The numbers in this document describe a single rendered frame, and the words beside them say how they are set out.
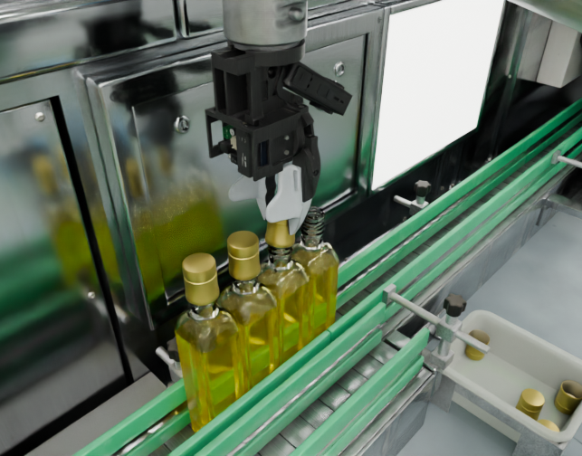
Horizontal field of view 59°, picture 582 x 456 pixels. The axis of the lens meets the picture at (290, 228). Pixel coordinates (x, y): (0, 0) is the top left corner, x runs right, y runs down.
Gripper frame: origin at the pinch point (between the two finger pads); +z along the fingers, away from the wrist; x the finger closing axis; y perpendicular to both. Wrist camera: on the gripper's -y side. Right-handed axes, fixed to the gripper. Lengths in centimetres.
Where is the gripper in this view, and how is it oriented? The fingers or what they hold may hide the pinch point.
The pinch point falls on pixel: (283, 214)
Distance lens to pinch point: 60.2
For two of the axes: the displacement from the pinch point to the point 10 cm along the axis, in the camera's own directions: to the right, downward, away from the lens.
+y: -7.0, 4.0, -5.9
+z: 0.0, 8.2, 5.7
